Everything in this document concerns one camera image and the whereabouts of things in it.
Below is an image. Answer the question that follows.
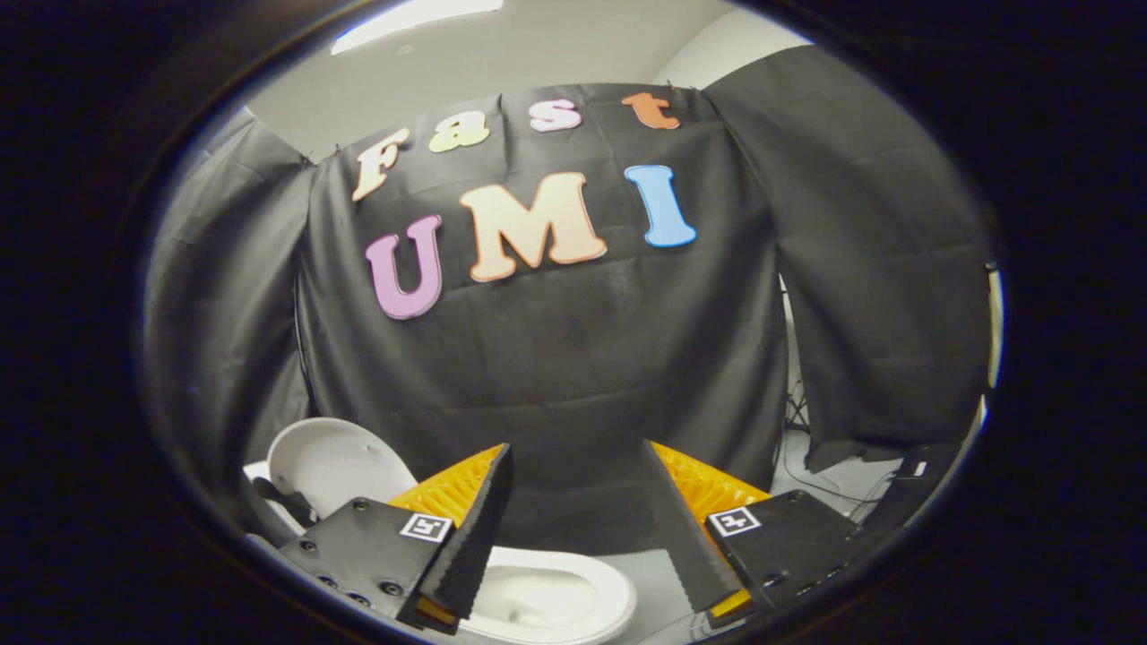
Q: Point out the white toilet lid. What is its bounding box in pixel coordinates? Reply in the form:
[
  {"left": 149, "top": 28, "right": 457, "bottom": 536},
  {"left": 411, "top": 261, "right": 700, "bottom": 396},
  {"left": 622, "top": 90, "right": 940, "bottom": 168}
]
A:
[{"left": 266, "top": 417, "right": 419, "bottom": 522}]

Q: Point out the black backdrop cloth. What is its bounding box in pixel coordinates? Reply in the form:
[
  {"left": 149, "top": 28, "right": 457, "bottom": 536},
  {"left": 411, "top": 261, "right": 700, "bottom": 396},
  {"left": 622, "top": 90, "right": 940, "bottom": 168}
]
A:
[{"left": 143, "top": 45, "right": 997, "bottom": 558}]

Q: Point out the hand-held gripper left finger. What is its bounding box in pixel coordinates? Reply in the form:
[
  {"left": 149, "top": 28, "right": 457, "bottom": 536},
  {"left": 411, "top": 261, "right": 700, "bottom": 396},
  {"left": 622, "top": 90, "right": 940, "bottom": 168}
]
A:
[{"left": 278, "top": 443, "right": 516, "bottom": 636}]

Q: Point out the black tripod stand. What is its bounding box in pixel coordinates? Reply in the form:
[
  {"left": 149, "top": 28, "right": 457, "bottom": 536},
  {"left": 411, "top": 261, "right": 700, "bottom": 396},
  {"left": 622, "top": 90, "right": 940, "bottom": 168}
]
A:
[{"left": 778, "top": 276, "right": 813, "bottom": 433}]

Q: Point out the black box white label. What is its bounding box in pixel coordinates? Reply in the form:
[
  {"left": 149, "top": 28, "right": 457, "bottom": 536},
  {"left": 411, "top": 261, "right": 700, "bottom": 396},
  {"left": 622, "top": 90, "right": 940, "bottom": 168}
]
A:
[{"left": 858, "top": 443, "right": 962, "bottom": 531}]

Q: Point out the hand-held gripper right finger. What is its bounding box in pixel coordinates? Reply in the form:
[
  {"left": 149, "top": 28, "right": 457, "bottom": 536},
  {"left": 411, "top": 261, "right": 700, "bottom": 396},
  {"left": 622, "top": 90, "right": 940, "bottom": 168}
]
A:
[{"left": 642, "top": 439, "right": 863, "bottom": 630}]

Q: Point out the white toilet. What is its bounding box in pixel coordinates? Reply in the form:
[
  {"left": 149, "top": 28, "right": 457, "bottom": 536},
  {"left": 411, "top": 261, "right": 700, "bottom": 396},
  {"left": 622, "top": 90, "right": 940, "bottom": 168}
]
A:
[{"left": 242, "top": 460, "right": 640, "bottom": 645}]

